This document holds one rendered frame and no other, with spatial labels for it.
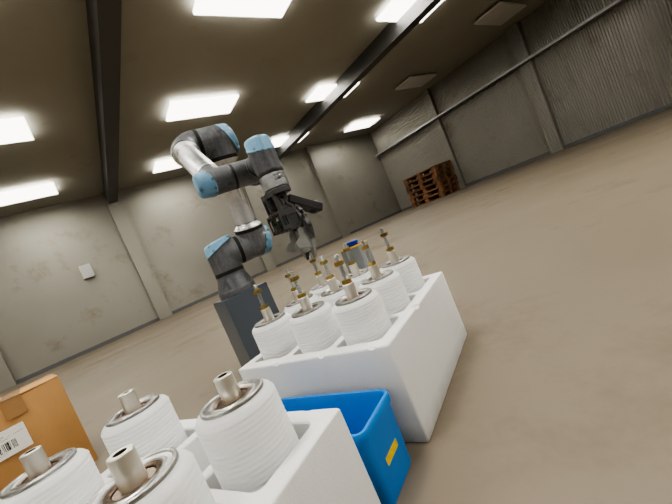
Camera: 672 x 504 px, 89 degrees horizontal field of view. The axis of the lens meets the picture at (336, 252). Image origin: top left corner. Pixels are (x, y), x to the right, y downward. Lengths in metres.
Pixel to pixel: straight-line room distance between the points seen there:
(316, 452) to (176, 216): 9.75
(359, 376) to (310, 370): 0.11
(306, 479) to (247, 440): 0.07
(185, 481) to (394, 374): 0.35
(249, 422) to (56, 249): 9.51
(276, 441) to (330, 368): 0.26
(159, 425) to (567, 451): 0.56
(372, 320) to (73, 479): 0.45
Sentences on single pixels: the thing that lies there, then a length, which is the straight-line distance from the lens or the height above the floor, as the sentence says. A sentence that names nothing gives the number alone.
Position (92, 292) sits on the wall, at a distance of 9.66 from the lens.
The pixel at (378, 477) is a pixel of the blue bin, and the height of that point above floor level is 0.05.
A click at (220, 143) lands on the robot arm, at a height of 0.84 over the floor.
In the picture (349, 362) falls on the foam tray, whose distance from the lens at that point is 0.63.
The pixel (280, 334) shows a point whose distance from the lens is 0.77.
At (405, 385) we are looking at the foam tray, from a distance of 0.61.
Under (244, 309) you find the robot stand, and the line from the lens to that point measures 1.35.
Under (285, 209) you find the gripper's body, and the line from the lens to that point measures 0.93.
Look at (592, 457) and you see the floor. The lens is 0.59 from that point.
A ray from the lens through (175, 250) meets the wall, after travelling 9.86.
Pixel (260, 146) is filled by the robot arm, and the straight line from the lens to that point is 0.97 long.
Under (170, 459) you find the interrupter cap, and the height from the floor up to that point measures 0.25.
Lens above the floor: 0.39
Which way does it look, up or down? 4 degrees down
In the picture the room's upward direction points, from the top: 23 degrees counter-clockwise
